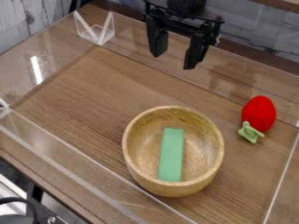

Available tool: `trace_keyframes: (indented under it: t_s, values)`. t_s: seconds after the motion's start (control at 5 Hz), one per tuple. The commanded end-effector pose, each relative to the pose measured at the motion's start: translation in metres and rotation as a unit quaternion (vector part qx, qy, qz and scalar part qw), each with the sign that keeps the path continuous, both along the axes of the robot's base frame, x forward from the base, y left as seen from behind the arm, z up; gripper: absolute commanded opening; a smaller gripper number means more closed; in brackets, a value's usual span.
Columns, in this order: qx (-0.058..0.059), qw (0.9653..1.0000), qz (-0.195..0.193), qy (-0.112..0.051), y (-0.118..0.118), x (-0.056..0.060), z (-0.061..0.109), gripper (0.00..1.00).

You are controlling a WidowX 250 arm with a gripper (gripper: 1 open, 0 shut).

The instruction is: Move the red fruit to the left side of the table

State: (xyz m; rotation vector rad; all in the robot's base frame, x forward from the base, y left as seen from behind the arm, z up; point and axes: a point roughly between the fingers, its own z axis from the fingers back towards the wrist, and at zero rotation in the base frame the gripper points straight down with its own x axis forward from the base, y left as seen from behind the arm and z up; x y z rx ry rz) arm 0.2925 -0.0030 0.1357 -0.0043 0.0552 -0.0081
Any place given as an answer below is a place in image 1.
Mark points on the wooden bowl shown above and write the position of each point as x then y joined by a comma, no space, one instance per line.
203,149

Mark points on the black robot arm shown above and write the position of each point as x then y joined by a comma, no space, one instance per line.
184,17

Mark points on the red plush strawberry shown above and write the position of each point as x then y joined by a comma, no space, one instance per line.
258,118

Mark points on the clear acrylic tray wall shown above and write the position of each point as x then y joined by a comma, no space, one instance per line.
75,93

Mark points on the black table leg bracket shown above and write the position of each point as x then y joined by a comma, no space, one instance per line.
51,211

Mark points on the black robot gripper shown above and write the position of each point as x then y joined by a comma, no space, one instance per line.
183,16

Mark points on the green rectangular block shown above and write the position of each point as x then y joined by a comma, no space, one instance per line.
170,169

